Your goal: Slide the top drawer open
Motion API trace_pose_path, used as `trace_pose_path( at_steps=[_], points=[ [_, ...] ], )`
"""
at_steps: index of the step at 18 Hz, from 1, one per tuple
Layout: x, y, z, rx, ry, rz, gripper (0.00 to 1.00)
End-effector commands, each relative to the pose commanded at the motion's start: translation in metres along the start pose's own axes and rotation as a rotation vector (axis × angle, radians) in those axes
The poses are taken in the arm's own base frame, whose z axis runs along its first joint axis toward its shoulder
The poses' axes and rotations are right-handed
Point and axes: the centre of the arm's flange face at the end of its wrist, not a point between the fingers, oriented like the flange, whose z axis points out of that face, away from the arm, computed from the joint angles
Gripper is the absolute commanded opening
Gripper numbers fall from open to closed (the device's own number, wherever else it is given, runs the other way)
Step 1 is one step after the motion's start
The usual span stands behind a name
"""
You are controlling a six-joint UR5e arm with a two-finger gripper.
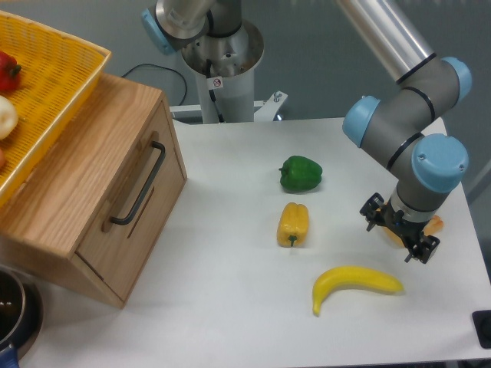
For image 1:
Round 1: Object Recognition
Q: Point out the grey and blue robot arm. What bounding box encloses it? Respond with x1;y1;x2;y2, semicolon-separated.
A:
141;1;473;262

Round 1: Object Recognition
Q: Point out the green bell pepper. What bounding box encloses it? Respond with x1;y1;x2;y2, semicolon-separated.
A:
278;156;323;192

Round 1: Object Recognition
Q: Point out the wooden drawer cabinet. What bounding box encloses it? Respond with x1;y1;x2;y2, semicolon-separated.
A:
1;74;174;304

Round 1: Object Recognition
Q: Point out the yellow bell pepper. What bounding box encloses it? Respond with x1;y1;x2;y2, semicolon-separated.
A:
276;202;309;248

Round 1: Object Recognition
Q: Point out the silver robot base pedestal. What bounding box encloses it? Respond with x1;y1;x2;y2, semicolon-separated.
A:
181;20;264;124

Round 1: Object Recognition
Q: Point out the black drawer handle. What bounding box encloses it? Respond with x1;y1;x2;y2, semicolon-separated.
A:
109;140;166;226

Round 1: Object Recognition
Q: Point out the golden pastry bread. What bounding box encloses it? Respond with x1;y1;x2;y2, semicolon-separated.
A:
381;215;444;248

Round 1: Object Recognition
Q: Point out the black corner device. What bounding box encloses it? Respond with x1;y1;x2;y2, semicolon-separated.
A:
472;310;491;350

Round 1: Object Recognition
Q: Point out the white onion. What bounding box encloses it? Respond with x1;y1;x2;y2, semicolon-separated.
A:
0;97;18;140

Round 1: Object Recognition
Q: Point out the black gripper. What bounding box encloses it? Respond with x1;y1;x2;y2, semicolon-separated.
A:
360;192;440;264

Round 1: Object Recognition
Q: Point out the black cable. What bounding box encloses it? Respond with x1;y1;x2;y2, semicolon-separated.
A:
120;64;188;107

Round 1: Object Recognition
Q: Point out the red bell pepper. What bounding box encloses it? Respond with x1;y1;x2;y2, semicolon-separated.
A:
0;51;22;91

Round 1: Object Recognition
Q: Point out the dark metal pot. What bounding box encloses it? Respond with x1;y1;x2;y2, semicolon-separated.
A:
1;268;44;367

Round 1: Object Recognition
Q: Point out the yellow banana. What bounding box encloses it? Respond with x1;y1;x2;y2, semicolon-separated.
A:
311;265;404;317

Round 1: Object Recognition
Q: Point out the wooden top drawer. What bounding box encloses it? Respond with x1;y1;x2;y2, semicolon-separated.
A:
76;102;186;307

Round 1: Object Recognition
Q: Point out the yellow plastic basket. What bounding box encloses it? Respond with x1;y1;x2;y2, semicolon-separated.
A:
1;11;111;203

